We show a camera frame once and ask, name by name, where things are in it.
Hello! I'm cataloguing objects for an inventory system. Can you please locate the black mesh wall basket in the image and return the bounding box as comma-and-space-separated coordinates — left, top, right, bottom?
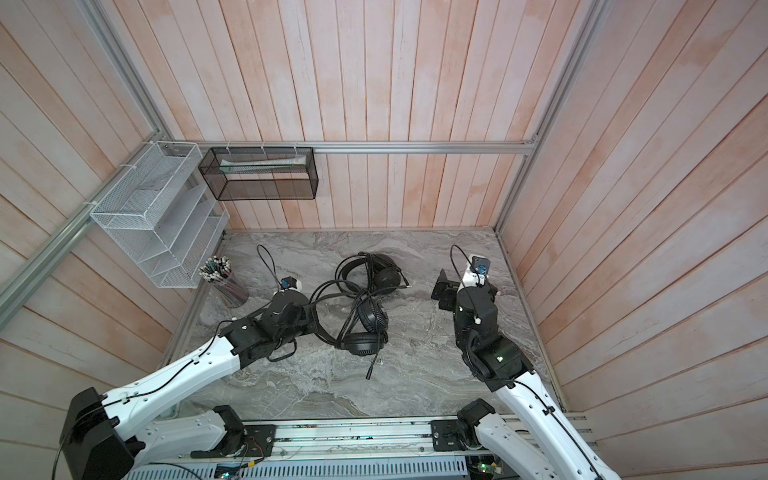
198, 146, 319, 201

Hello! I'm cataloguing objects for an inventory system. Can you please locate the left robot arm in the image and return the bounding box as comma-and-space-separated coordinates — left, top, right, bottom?
59, 289, 314, 479

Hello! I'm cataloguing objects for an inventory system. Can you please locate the clear cup of pencils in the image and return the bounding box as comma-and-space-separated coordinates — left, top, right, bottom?
199, 255, 249, 308

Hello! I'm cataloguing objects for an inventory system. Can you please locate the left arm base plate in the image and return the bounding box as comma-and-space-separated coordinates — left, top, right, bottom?
243, 424, 277, 459

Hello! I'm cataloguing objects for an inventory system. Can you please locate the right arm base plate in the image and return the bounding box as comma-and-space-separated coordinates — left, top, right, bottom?
429, 418, 474, 452

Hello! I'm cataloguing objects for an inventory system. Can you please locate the white wire mesh shelf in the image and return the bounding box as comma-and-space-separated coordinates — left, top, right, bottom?
91, 142, 229, 289

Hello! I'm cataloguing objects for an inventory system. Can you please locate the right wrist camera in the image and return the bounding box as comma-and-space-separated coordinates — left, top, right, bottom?
460, 255, 491, 289

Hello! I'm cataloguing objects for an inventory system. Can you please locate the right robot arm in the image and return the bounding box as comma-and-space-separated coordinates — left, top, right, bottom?
431, 270, 619, 479

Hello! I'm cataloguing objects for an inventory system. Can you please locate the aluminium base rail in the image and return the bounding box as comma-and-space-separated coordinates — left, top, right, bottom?
143, 412, 601, 466

